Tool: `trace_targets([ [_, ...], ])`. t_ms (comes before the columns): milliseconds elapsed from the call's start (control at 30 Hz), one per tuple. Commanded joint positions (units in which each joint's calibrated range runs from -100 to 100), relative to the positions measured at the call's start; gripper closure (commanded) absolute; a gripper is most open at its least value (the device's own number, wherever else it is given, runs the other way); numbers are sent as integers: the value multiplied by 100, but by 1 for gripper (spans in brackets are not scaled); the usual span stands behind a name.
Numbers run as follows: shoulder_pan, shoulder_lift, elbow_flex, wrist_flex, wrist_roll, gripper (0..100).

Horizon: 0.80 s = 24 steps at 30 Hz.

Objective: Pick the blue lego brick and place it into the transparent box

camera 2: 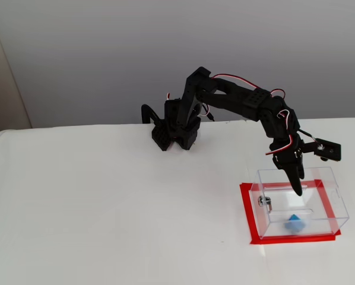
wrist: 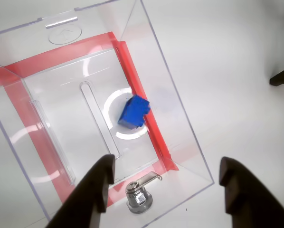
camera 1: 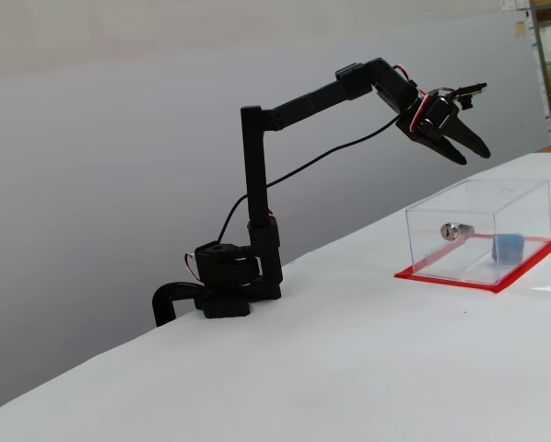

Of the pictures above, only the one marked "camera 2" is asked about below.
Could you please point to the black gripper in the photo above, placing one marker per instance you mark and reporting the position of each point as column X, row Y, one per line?
column 288, row 161

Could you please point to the red tape frame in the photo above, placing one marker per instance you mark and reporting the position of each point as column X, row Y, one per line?
column 245, row 207

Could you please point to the transparent plastic box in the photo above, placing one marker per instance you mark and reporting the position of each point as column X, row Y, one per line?
column 323, row 207

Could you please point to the silver cylinder lock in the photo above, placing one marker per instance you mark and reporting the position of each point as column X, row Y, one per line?
column 264, row 201

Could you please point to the black wrist camera board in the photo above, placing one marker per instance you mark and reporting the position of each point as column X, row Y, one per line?
column 329, row 150

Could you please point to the blue lego brick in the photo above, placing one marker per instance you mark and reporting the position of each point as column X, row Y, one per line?
column 295, row 225

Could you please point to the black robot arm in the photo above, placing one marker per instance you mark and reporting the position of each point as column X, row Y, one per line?
column 240, row 101

